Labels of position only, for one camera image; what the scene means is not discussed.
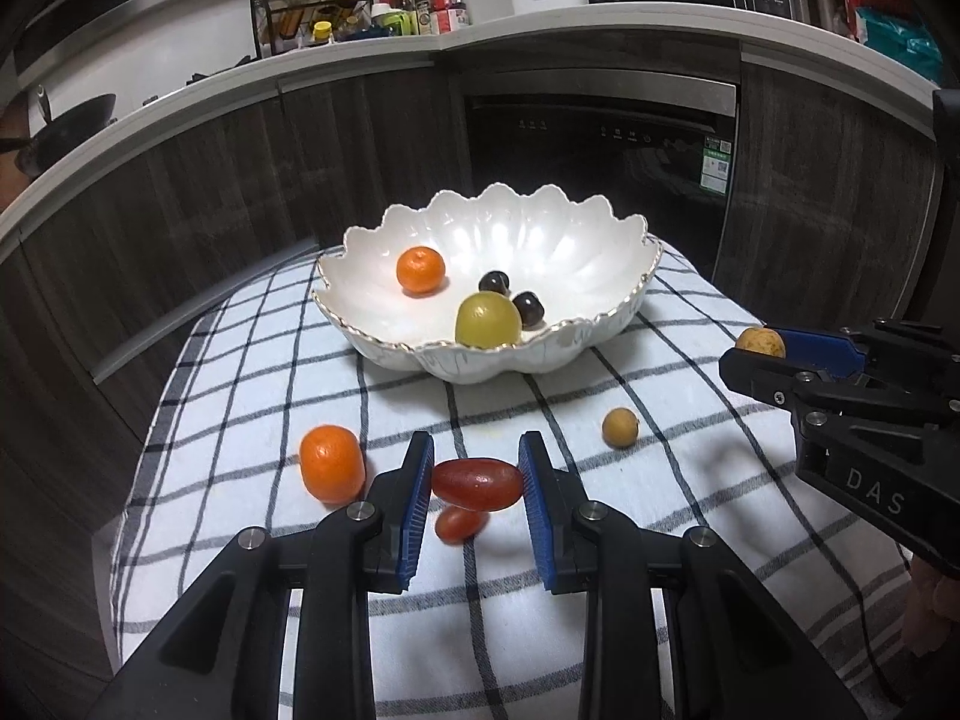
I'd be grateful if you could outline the yellow-green citrus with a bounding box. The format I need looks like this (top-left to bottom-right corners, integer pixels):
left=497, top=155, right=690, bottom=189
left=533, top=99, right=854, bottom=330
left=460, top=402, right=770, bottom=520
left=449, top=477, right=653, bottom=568
left=454, top=292, right=522, bottom=350

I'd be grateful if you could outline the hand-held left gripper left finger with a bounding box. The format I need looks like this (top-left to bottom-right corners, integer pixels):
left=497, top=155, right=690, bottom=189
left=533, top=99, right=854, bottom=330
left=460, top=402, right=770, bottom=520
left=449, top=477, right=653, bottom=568
left=86, top=431, right=436, bottom=720

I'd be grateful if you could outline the black stove burner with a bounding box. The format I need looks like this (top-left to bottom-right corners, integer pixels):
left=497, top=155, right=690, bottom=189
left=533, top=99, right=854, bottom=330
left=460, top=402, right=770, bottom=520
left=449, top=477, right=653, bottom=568
left=187, top=52, right=256, bottom=87

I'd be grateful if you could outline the black wok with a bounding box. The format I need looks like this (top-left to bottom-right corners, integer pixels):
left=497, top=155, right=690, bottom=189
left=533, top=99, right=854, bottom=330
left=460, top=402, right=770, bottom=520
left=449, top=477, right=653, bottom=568
left=0, top=86, right=119, bottom=177

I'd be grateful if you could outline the brown longan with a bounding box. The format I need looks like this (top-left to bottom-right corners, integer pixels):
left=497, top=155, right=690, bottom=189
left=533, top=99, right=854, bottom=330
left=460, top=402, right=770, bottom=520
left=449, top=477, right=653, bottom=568
left=735, top=325, right=787, bottom=359
left=602, top=407, right=640, bottom=450

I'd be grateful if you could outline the black wire spice rack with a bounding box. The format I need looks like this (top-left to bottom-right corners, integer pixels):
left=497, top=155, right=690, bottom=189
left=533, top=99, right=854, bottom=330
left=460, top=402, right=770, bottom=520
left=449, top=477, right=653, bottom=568
left=251, top=0, right=376, bottom=61

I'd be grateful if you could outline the person's right hand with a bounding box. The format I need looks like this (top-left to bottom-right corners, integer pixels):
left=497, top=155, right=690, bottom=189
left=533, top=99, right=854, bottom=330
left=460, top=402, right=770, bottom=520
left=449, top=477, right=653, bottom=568
left=904, top=561, right=957, bottom=661

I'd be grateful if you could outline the red cherry tomato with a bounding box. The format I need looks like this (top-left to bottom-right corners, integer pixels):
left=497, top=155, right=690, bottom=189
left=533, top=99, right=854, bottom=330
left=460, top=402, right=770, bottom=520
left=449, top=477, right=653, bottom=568
left=431, top=457, right=524, bottom=512
left=436, top=508, right=485, bottom=545

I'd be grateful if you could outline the white scalloped bowl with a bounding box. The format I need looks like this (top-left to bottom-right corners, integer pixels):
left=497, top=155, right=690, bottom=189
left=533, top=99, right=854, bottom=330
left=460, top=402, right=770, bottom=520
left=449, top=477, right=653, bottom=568
left=311, top=181, right=665, bottom=385

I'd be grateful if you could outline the white checked cloth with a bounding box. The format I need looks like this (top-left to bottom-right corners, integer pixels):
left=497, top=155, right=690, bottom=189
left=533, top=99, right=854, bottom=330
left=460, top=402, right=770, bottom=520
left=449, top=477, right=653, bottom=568
left=90, top=236, right=927, bottom=720

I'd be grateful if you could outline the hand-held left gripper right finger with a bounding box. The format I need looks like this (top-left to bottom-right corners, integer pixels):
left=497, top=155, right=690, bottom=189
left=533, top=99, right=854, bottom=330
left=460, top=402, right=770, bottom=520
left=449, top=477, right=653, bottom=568
left=517, top=431, right=867, bottom=720

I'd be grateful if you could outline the black built-in dishwasher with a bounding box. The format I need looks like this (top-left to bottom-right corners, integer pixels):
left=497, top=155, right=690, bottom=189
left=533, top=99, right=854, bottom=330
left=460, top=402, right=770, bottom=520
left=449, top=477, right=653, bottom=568
left=461, top=67, right=740, bottom=278

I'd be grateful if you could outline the small orange mandarin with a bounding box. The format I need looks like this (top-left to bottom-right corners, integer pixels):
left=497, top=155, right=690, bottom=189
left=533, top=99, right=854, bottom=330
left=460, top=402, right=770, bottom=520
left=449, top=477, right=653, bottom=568
left=298, top=424, right=359, bottom=505
left=396, top=246, right=447, bottom=296

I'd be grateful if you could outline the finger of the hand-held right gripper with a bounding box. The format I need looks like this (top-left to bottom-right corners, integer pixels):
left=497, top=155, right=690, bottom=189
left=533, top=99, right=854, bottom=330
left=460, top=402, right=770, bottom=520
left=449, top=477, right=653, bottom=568
left=780, top=326, right=875, bottom=374
left=720, top=349, right=871, bottom=410

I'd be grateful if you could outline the green and white container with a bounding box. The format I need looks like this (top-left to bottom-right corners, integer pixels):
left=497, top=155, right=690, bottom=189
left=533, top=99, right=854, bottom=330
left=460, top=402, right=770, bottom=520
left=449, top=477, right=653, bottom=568
left=371, top=4, right=417, bottom=37

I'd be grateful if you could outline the white kitchen countertop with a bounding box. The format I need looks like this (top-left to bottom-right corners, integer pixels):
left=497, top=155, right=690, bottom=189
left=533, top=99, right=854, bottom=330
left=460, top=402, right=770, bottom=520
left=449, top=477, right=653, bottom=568
left=0, top=0, right=942, bottom=241

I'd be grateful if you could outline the teal plastic bag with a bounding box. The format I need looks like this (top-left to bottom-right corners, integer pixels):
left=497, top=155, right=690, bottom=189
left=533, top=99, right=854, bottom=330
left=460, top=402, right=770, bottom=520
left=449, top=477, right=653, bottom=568
left=855, top=7, right=944, bottom=83

